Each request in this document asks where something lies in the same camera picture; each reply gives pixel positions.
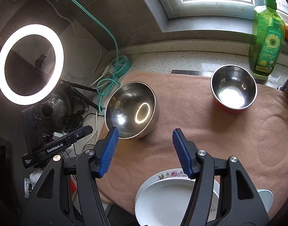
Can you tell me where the large stainless steel bowl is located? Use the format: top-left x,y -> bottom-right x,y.
105,81 -> 160,140

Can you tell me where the white plate grey leaf pattern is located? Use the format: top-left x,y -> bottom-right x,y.
134,178 -> 221,226

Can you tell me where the red steel-lined bowl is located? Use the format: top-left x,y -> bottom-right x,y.
210,64 -> 258,114

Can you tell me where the black tripod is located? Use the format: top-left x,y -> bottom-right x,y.
59,79 -> 105,110

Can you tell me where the floral pink white plate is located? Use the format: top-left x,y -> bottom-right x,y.
135,168 -> 189,202

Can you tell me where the white ring light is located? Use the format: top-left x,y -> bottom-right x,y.
0,24 -> 64,106

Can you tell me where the black cable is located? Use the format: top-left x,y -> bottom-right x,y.
57,94 -> 98,158

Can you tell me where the teal cable reel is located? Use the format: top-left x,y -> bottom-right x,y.
111,56 -> 131,78

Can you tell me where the small white ceramic bowl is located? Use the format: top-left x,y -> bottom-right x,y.
257,189 -> 274,213

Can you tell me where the window frame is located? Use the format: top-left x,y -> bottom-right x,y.
131,0 -> 288,40

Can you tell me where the green cable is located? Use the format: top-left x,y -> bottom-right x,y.
53,0 -> 122,116

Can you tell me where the green dish soap bottle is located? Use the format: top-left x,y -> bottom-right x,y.
249,0 -> 285,80

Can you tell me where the pink towel mat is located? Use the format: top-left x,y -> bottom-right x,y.
97,71 -> 288,217

